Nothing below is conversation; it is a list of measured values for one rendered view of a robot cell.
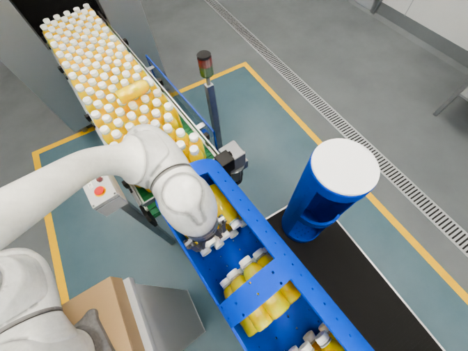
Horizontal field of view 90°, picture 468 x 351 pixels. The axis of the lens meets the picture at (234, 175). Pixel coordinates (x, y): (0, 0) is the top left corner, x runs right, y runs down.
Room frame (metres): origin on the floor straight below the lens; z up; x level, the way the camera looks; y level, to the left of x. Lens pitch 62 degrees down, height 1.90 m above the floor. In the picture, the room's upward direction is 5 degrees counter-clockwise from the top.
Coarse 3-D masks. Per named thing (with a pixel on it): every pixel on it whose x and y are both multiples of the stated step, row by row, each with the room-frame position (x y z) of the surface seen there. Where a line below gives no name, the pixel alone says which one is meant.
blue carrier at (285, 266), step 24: (216, 168) 0.41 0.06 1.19; (240, 192) 0.31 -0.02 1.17; (240, 216) 0.22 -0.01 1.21; (240, 240) 0.20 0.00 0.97; (264, 240) 0.14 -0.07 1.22; (192, 264) 0.11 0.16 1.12; (216, 264) 0.12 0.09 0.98; (288, 264) 0.07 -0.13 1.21; (216, 288) 0.03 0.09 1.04; (240, 288) 0.02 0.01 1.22; (264, 288) 0.02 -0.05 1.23; (312, 288) 0.01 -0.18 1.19; (240, 312) -0.03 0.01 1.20; (288, 312) -0.06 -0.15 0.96; (312, 312) -0.06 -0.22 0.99; (336, 312) -0.05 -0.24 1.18; (240, 336) -0.10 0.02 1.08; (264, 336) -0.12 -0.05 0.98; (288, 336) -0.13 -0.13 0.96; (336, 336) -0.10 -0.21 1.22; (360, 336) -0.11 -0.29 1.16
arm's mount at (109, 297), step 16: (96, 288) 0.06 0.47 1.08; (112, 288) 0.06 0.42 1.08; (64, 304) 0.02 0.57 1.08; (80, 304) 0.02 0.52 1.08; (96, 304) 0.02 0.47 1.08; (112, 304) 0.01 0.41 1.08; (128, 304) 0.01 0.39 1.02; (112, 320) -0.03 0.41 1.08; (128, 320) -0.04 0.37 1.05; (112, 336) -0.07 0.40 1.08; (128, 336) -0.08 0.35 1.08
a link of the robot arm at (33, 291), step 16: (0, 256) 0.13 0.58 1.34; (16, 256) 0.14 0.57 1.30; (32, 256) 0.14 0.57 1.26; (0, 272) 0.09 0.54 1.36; (16, 272) 0.09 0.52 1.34; (32, 272) 0.09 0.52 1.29; (48, 272) 0.10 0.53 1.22; (0, 288) 0.06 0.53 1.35; (16, 288) 0.06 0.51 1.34; (32, 288) 0.06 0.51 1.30; (48, 288) 0.06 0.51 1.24; (0, 304) 0.03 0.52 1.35; (16, 304) 0.03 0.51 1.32; (32, 304) 0.02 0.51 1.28; (48, 304) 0.02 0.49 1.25; (0, 320) 0.00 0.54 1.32; (16, 320) -0.01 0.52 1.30
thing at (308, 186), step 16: (304, 176) 0.47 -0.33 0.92; (304, 192) 0.42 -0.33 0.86; (320, 192) 0.37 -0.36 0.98; (368, 192) 0.33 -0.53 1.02; (288, 208) 0.48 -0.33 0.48; (304, 208) 0.38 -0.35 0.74; (320, 208) 0.51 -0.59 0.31; (336, 208) 0.43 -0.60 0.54; (288, 224) 0.41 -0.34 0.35; (304, 224) 0.35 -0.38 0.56; (320, 224) 0.32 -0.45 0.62; (304, 240) 0.32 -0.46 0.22
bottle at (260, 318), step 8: (232, 280) 0.05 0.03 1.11; (240, 280) 0.05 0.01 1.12; (232, 288) 0.03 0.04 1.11; (256, 312) -0.04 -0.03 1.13; (264, 312) -0.04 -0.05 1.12; (256, 320) -0.06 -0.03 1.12; (264, 320) -0.06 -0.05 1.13; (272, 320) -0.06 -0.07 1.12; (256, 328) -0.08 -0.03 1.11; (264, 328) -0.08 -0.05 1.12
